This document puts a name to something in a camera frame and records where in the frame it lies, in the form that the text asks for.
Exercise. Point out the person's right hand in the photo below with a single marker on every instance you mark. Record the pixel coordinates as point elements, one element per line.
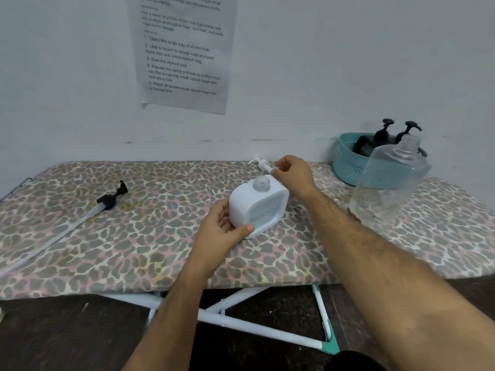
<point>296,177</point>

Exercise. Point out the person's left hand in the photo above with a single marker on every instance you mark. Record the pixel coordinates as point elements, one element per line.
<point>216,239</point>

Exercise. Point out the small white pump head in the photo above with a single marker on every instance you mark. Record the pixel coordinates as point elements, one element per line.
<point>263,165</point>

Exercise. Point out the white square soap dispenser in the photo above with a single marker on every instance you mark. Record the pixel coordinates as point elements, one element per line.
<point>247,204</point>

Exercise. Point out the black square dispenser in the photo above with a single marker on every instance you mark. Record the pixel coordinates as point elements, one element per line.
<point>365,146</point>
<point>398,140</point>

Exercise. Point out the transparent bottle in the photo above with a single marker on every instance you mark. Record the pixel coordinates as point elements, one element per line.
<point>386,189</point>

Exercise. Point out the black pump with long tube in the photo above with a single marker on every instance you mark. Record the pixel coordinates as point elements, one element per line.
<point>106,200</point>

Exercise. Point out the person's left forearm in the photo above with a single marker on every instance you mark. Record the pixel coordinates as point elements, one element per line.
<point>170,328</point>

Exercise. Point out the person's right forearm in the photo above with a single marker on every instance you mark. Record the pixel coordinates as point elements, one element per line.
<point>394,289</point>

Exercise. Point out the person's right leg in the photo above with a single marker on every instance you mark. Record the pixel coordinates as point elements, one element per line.
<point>352,363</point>

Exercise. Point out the teal plastic basket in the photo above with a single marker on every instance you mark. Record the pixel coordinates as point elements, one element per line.
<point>348,166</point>

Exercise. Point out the leopard print ironing board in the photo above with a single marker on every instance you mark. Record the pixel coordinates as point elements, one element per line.
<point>116,247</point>

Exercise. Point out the white ironing board legs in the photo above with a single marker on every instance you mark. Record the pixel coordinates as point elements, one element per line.
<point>270,331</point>

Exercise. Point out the printed paper sheet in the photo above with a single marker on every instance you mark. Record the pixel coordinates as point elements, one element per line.
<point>185,54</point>

